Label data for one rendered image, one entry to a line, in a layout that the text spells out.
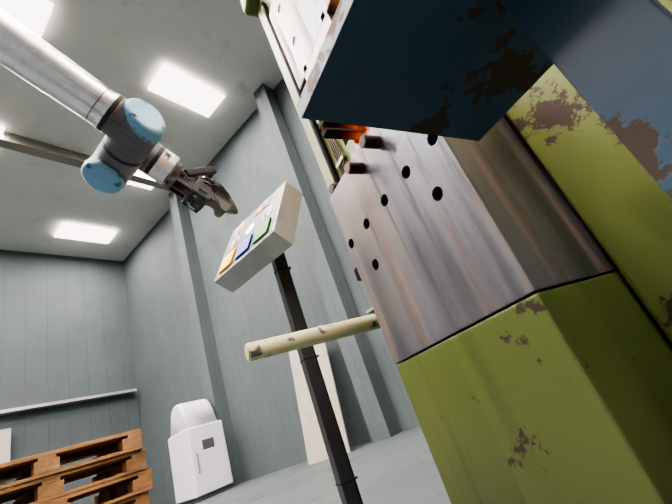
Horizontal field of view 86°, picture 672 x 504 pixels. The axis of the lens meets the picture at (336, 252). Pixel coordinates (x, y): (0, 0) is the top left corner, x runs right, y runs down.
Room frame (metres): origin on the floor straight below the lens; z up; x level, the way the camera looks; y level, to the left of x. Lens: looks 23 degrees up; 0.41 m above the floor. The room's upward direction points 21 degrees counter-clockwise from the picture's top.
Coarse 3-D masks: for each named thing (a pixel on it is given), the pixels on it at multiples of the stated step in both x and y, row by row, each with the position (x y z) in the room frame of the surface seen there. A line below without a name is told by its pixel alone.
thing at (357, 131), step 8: (320, 128) 0.67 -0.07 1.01; (328, 128) 0.65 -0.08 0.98; (336, 128) 0.66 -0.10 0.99; (344, 128) 0.67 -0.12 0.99; (352, 128) 0.70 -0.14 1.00; (360, 128) 0.69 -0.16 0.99; (328, 136) 0.67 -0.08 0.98; (336, 136) 0.68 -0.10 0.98; (344, 136) 0.69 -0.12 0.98; (352, 136) 0.70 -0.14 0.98; (360, 136) 0.71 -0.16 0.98
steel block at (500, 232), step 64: (512, 128) 0.61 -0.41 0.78; (384, 192) 0.65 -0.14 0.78; (448, 192) 0.54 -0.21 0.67; (512, 192) 0.54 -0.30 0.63; (384, 256) 0.72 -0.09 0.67; (448, 256) 0.59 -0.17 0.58; (512, 256) 0.50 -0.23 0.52; (576, 256) 0.57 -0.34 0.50; (384, 320) 0.80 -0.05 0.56; (448, 320) 0.65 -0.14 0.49
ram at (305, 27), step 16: (288, 0) 0.75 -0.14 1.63; (304, 0) 0.70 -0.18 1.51; (320, 0) 0.65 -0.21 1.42; (336, 0) 0.64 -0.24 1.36; (272, 16) 0.85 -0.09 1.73; (288, 16) 0.78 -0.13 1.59; (304, 16) 0.72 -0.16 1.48; (320, 16) 0.68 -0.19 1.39; (288, 32) 0.81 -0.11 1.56; (304, 32) 0.75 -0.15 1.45; (288, 48) 0.84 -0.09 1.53; (304, 48) 0.78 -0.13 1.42; (304, 64) 0.80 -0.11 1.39; (304, 80) 0.84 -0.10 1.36
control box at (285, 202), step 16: (288, 192) 1.06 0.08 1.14; (272, 208) 1.03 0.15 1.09; (288, 208) 1.04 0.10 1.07; (240, 224) 1.21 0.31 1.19; (256, 224) 1.08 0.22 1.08; (272, 224) 0.98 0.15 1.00; (288, 224) 1.01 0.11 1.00; (240, 240) 1.13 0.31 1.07; (272, 240) 0.99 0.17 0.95; (288, 240) 0.99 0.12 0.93; (224, 256) 1.18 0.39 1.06; (240, 256) 1.06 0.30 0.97; (256, 256) 1.04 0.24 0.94; (272, 256) 1.05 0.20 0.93; (224, 272) 1.10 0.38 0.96; (240, 272) 1.10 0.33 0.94; (256, 272) 1.11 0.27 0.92
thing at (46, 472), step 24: (48, 456) 2.33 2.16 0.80; (72, 456) 2.73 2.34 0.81; (120, 456) 2.68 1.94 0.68; (144, 456) 2.81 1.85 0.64; (0, 480) 2.61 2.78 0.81; (24, 480) 2.24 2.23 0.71; (48, 480) 2.34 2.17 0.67; (72, 480) 2.95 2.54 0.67; (96, 480) 3.08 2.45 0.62; (120, 480) 2.67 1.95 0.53; (144, 480) 2.80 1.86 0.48
